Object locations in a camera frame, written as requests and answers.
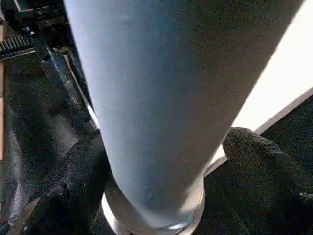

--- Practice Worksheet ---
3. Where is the black table mat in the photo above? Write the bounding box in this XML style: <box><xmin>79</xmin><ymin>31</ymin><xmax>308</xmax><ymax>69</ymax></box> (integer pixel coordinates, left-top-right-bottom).
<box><xmin>0</xmin><ymin>56</ymin><xmax>313</xmax><ymax>235</ymax></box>

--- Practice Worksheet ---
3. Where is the white plastic table leg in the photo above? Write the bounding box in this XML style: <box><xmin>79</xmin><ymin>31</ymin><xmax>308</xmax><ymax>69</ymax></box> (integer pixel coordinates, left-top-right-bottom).
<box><xmin>62</xmin><ymin>0</ymin><xmax>306</xmax><ymax>235</ymax></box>

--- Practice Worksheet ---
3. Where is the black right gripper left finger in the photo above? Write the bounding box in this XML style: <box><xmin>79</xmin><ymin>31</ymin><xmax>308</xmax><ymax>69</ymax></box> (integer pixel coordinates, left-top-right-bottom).
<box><xmin>14</xmin><ymin>133</ymin><xmax>113</xmax><ymax>235</ymax></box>

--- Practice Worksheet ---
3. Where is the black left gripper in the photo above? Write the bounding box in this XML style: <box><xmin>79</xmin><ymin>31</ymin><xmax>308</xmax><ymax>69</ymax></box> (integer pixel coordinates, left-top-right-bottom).
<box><xmin>0</xmin><ymin>0</ymin><xmax>99</xmax><ymax>138</ymax></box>

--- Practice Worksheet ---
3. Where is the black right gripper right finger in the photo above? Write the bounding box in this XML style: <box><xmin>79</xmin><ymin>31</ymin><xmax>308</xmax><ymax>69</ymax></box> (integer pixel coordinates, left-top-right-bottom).
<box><xmin>224</xmin><ymin>127</ymin><xmax>313</xmax><ymax>235</ymax></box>

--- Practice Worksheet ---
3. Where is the white plastic table top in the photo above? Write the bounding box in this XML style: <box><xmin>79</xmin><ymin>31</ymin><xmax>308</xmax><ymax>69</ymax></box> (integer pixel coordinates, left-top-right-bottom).
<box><xmin>202</xmin><ymin>0</ymin><xmax>313</xmax><ymax>177</ymax></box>

